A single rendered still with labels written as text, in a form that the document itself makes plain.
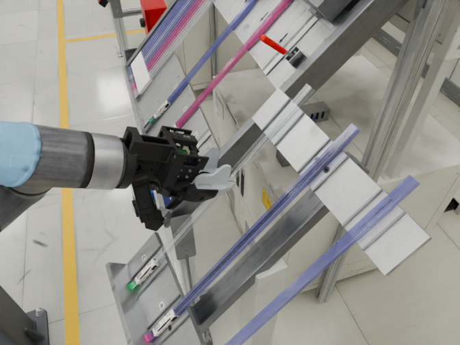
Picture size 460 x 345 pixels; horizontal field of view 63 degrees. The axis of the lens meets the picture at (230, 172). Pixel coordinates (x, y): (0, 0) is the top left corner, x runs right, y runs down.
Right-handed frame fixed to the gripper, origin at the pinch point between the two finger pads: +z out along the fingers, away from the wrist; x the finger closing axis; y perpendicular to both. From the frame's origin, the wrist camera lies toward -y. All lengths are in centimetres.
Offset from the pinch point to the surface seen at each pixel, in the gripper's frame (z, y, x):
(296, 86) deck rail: 13.8, 16.5, 10.4
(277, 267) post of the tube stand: 8.5, -7.4, -13.5
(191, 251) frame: 11.4, -30.2, 9.4
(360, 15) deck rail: 16.9, 32.5, 9.0
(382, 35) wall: 223, 27, 157
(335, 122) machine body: 66, 1, 35
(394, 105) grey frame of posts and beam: 35.6, 21.1, 3.6
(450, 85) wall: 214, 23, 85
